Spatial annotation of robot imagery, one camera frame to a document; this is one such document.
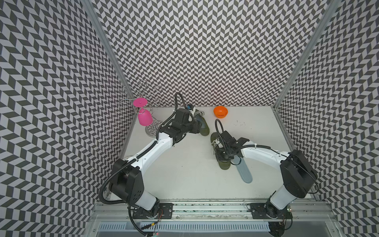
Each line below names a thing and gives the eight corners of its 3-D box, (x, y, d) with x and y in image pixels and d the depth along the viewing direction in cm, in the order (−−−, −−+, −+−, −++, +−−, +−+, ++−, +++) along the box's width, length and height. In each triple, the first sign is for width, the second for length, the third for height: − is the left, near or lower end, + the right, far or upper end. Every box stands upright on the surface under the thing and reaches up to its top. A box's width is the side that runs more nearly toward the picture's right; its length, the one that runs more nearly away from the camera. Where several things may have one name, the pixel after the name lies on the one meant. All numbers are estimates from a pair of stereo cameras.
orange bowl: (214, 118, 113) (214, 115, 110) (213, 110, 119) (213, 106, 116) (227, 118, 114) (228, 115, 110) (226, 110, 119) (227, 106, 116)
